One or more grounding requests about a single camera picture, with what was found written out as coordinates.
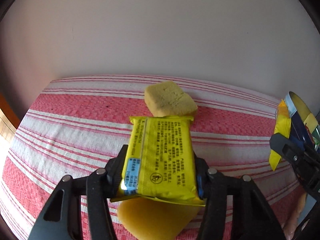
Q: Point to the small yellow sponge block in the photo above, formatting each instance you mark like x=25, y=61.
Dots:
x=169, y=99

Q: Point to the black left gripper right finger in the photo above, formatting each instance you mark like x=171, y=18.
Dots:
x=252, y=217

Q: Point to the large yellow snack packet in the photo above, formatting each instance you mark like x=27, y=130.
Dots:
x=159, y=163

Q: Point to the right hand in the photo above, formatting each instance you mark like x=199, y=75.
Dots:
x=291, y=224

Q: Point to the blue round cookie tin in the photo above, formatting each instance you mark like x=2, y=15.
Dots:
x=304, y=125

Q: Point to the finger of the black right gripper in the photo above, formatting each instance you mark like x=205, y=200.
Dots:
x=297, y=153

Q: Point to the red white striped bedspread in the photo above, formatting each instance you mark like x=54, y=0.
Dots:
x=76, y=124

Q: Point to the yellow rounded sponge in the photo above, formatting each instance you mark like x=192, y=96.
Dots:
x=149, y=219

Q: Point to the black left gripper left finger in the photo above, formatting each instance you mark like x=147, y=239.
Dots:
x=60, y=218

